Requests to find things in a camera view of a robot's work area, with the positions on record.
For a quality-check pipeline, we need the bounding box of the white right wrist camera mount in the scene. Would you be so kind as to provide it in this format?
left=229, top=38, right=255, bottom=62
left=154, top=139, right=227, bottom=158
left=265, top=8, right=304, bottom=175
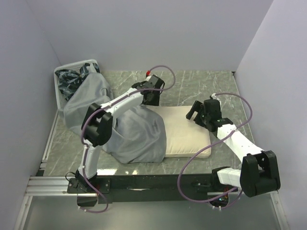
left=210, top=93, right=221, bottom=103

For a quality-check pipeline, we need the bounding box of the grey pillowcase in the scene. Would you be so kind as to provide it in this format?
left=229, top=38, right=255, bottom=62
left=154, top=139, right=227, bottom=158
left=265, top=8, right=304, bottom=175
left=60, top=73, right=166, bottom=163

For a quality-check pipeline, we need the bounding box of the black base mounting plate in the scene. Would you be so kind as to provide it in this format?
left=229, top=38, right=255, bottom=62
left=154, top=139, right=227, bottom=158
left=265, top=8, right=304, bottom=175
left=67, top=172, right=240, bottom=205

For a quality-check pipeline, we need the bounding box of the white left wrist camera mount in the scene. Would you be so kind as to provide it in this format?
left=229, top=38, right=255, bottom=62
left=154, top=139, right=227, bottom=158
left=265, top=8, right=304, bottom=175
left=145, top=70, right=152, bottom=81

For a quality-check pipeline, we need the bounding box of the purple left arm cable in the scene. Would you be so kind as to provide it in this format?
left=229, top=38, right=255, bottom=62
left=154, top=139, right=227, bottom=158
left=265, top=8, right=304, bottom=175
left=80, top=65, right=176, bottom=214

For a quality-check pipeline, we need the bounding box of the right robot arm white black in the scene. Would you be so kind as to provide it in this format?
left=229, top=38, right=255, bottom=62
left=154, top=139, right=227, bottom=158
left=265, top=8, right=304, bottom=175
left=186, top=98, right=281, bottom=197

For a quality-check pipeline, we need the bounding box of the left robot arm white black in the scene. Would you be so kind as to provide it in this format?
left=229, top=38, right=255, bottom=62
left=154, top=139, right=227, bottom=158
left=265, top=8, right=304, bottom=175
left=76, top=75, right=165, bottom=193

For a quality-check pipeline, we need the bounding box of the dark patterned cloth in basket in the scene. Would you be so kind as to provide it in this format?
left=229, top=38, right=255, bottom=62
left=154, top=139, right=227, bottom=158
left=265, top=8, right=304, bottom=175
left=54, top=60, right=103, bottom=104

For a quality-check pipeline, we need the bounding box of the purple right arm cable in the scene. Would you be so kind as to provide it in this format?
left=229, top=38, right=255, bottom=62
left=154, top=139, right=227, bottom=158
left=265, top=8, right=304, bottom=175
left=177, top=92, right=254, bottom=209

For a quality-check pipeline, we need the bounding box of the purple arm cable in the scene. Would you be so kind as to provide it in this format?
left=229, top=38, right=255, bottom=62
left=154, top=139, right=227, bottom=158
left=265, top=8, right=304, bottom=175
left=177, top=92, right=254, bottom=209
left=80, top=65, right=176, bottom=214

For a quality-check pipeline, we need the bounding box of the white plastic basket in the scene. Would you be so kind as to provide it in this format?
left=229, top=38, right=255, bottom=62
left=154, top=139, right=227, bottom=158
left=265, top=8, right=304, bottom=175
left=54, top=59, right=100, bottom=110

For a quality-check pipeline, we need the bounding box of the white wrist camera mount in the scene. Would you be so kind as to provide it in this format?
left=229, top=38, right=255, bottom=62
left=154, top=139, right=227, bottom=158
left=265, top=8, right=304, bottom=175
left=210, top=93, right=221, bottom=103
left=145, top=70, right=152, bottom=81

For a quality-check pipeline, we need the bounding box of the cream pillow with bear print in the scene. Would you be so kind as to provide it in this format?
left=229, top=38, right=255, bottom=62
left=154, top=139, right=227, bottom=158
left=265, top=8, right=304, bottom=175
left=148, top=106, right=211, bottom=158

